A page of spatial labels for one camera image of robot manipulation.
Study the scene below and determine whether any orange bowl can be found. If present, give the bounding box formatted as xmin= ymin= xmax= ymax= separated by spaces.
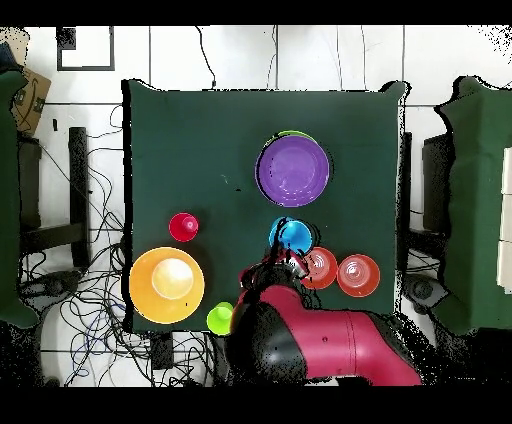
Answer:
xmin=336 ymin=254 xmax=382 ymax=298
xmin=300 ymin=246 xmax=340 ymax=290

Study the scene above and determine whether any blue cup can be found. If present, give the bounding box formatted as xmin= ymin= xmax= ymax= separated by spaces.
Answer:
xmin=268 ymin=216 xmax=316 ymax=257

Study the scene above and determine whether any purple bowl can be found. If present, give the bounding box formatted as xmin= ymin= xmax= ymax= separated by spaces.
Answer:
xmin=254 ymin=134 xmax=332 ymax=208

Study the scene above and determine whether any lime green cup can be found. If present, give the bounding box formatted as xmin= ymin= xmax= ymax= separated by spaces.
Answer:
xmin=206 ymin=301 xmax=235 ymax=336

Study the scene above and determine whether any green bowl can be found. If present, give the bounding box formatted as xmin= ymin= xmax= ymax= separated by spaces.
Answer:
xmin=273 ymin=129 xmax=318 ymax=140

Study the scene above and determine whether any large yellow bowl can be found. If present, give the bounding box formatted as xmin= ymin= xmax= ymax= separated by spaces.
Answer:
xmin=128 ymin=246 xmax=206 ymax=325

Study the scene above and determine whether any red cup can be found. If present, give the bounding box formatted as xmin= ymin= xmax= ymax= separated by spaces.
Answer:
xmin=168 ymin=212 xmax=200 ymax=243

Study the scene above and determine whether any black metal stand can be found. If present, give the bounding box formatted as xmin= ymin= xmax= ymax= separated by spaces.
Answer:
xmin=17 ymin=126 xmax=91 ymax=269
xmin=397 ymin=131 xmax=455 ymax=261

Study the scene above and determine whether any dark green tablecloth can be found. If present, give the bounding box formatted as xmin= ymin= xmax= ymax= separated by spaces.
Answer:
xmin=121 ymin=78 xmax=409 ymax=334

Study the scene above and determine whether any white box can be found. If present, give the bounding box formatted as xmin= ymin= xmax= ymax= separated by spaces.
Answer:
xmin=496 ymin=240 xmax=512 ymax=295
xmin=501 ymin=146 xmax=512 ymax=196

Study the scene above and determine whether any green cloth covered table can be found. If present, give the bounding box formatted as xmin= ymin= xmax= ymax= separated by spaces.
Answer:
xmin=433 ymin=75 xmax=512 ymax=336
xmin=0 ymin=69 xmax=41 ymax=329

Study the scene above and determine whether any black chair base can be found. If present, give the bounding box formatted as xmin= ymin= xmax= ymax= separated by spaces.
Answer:
xmin=19 ymin=269 xmax=83 ymax=305

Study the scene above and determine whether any cardboard box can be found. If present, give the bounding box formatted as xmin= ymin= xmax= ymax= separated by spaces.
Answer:
xmin=9 ymin=65 xmax=52 ymax=138

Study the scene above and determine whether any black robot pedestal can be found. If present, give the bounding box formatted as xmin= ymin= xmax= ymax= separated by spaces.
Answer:
xmin=211 ymin=333 xmax=231 ymax=387

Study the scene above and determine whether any tangle of cables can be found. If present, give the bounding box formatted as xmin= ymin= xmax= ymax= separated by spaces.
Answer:
xmin=19 ymin=105 xmax=213 ymax=387

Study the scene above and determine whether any black floor cable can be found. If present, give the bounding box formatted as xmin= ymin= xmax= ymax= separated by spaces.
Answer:
xmin=194 ymin=26 xmax=218 ymax=90

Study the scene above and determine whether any black square frame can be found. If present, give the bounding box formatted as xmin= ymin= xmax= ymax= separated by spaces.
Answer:
xmin=56 ymin=26 xmax=116 ymax=72

